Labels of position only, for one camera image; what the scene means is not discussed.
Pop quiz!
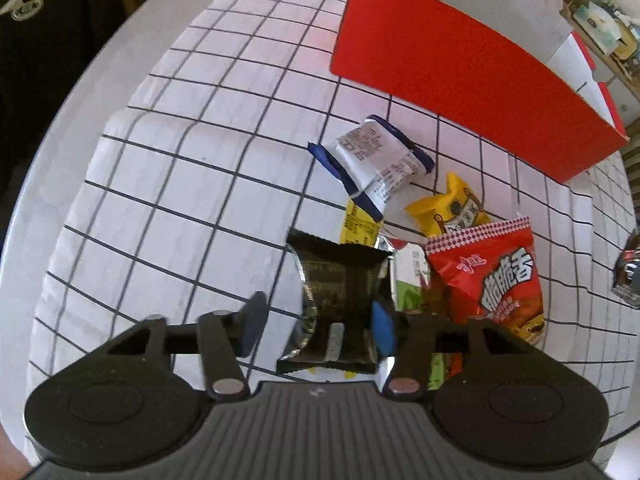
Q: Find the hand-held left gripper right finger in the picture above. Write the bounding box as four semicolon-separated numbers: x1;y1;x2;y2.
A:
370;300;532;403

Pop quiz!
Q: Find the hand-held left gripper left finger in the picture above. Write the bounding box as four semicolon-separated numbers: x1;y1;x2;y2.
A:
102;291;268;402

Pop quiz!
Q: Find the green snack packet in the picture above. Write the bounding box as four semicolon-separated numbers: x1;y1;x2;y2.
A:
387;242;451;396

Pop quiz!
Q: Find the black snack packet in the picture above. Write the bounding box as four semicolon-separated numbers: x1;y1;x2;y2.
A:
276;228;396;376

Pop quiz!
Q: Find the yellow cartoon snack packet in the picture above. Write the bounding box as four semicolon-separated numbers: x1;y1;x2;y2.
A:
340;199;381;246

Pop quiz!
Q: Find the red snack packet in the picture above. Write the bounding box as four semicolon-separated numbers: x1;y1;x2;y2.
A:
425;216;547;347

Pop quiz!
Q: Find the white and blue snack packet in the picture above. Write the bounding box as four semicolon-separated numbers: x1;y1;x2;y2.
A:
307;115;435;221

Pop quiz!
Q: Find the dark brown snack packet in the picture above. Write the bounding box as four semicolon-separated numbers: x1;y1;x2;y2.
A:
611;230;640;311

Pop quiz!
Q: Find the red cardboard box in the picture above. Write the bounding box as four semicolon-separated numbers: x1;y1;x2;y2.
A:
330;0;631;185

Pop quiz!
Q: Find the white checked tablecloth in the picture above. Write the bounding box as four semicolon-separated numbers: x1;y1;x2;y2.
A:
27;0;640;396

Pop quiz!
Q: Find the black jacket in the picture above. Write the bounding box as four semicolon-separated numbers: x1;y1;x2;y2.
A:
0;0;126;231

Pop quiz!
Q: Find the white and green tissue box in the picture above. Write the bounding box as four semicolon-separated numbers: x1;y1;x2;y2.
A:
575;2;621;56

